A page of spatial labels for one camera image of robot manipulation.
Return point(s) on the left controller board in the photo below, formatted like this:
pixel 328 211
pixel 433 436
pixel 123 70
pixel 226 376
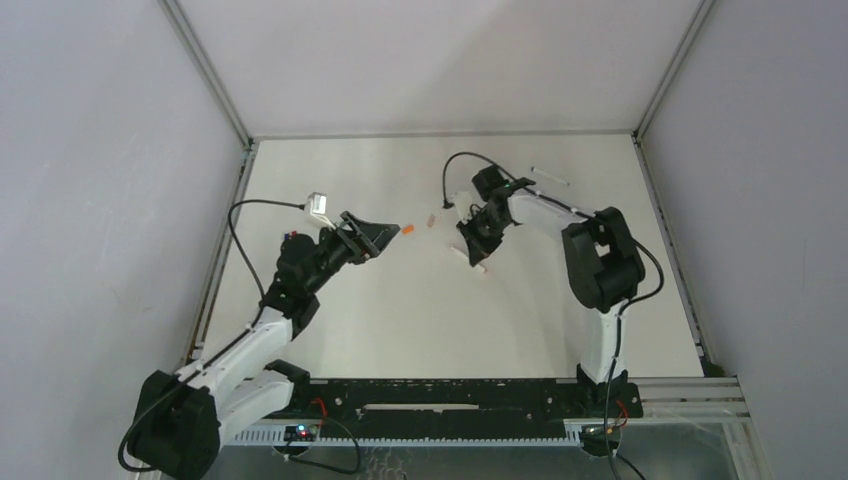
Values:
pixel 303 433

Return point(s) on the white orange tip pen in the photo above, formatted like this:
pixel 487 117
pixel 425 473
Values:
pixel 478 267

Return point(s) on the right controller board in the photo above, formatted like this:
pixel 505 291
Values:
pixel 599 442

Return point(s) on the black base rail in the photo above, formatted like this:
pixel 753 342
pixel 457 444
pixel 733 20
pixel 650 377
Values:
pixel 415 405

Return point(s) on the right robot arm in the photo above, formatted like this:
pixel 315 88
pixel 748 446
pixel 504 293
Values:
pixel 603 265

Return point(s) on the controller board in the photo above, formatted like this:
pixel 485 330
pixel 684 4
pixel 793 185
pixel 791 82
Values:
pixel 599 442
pixel 303 433

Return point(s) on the white cable duct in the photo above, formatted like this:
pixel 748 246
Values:
pixel 279 435

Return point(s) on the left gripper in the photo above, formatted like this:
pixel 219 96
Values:
pixel 354 237

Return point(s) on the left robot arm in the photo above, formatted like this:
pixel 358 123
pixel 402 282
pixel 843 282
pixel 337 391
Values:
pixel 183 419

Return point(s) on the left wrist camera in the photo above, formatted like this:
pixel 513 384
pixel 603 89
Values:
pixel 316 209

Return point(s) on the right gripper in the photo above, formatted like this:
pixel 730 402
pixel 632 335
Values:
pixel 482 230

